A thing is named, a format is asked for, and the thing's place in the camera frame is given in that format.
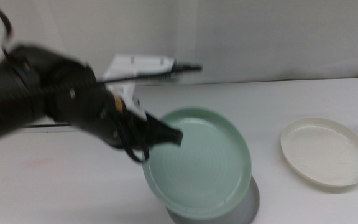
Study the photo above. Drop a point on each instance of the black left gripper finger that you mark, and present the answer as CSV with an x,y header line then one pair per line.
x,y
168,134

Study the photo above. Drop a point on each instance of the light green plate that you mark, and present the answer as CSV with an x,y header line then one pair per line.
x,y
200,165

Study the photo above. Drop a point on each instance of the white plate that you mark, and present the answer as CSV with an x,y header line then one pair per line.
x,y
325,152

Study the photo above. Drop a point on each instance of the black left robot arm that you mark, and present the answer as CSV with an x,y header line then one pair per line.
x,y
14,93

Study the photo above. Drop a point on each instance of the grey plastic bowl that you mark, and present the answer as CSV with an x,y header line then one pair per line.
x,y
244,211

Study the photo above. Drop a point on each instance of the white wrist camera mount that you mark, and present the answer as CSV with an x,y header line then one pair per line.
x,y
135,67

